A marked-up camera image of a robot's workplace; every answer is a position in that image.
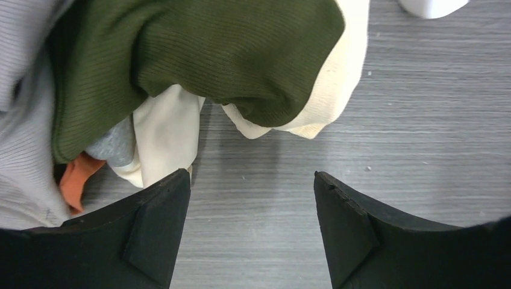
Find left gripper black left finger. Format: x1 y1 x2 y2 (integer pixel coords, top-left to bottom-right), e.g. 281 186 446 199
1 169 190 289

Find orange underwear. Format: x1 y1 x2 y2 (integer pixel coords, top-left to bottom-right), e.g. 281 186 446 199
59 152 106 215

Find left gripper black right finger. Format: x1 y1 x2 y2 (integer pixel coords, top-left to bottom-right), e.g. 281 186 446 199
314 172 510 289

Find olive green underwear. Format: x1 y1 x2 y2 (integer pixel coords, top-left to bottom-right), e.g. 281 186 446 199
49 1 370 164

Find white metal clothes rack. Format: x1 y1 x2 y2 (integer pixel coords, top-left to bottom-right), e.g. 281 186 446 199
397 0 470 19

